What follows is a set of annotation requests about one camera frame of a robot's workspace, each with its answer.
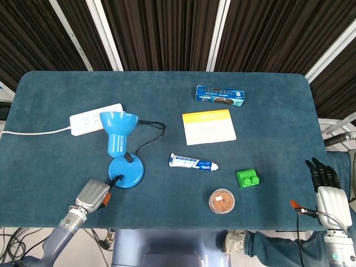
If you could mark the brown pleated curtain panel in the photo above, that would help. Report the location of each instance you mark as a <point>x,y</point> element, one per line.
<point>27,36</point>
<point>84,27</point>
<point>278,33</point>
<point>161,33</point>
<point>339,91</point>

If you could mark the blue cookie package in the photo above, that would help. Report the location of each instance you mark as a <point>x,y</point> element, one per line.
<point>219,96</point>

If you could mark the blue table cloth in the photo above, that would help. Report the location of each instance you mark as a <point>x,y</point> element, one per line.
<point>167,83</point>

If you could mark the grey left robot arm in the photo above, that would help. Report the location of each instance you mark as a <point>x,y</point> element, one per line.
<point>59,239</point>

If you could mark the white and blue toothpaste tube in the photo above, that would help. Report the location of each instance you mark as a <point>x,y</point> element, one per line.
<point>189,162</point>

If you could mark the white power strip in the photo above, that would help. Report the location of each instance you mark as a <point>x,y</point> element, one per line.
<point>83,122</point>

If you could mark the blue jeans leg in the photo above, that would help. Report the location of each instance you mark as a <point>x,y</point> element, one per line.
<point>278,247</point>

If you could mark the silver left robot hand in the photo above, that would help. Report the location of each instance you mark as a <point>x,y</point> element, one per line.
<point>91,194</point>

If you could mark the clear round rubber band tub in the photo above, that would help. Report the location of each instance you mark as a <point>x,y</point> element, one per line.
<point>222,200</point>

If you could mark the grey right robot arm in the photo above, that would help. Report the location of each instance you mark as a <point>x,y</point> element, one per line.
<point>339,250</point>

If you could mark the white sneaker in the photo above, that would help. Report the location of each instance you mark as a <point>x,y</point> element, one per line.
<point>233,242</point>

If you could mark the green toy building block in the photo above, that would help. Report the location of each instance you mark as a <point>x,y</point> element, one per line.
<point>247,179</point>

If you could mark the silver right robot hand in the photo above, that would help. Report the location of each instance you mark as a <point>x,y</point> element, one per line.
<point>332,205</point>

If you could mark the floor plug cluster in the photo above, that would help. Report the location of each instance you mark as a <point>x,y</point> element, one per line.
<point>107,239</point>

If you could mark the white metal frame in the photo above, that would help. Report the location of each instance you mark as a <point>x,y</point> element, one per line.
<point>336,125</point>

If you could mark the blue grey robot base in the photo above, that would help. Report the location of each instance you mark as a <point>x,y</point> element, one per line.
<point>167,247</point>

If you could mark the yellow and white notepad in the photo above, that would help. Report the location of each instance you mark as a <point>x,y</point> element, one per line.
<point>208,130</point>

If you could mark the dark equipment box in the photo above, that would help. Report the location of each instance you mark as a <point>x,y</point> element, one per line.
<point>5,111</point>

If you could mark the white frame bar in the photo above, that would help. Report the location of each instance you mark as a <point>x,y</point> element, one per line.
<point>106,33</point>
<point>70,33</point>
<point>333,50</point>
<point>218,33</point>

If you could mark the blue gooseneck desk lamp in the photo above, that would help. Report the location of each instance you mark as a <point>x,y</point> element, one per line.
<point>116,125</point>

